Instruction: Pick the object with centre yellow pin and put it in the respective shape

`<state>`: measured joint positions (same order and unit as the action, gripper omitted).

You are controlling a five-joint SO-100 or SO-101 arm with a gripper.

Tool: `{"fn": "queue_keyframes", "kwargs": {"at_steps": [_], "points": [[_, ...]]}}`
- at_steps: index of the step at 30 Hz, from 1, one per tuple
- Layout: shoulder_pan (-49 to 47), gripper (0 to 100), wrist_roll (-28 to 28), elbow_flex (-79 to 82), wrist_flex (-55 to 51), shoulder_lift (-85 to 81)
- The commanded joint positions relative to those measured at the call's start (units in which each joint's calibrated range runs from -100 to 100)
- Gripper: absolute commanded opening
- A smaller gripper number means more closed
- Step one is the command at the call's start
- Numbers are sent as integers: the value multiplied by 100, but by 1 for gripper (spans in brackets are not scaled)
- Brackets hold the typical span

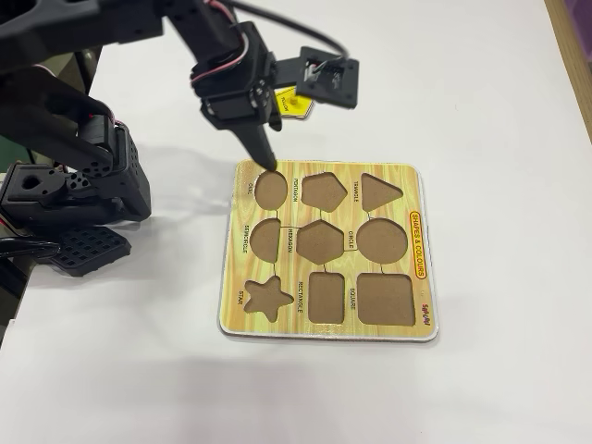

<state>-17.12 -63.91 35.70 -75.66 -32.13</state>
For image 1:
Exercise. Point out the black grid base plate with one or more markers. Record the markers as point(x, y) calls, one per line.
point(90, 250)

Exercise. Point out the yellow pentagon puzzle piece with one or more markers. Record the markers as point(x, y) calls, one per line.
point(291, 107)

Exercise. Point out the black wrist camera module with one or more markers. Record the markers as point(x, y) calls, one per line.
point(330, 78)

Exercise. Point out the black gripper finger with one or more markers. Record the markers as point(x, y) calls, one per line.
point(276, 122)
point(260, 144)

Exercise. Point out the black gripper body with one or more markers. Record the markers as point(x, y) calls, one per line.
point(240, 107)

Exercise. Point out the black table clamp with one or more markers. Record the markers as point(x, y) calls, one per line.
point(28, 249)

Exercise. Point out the wooden shape puzzle board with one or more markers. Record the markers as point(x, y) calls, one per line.
point(416, 185)

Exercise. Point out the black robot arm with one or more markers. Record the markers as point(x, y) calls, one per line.
point(46, 28)

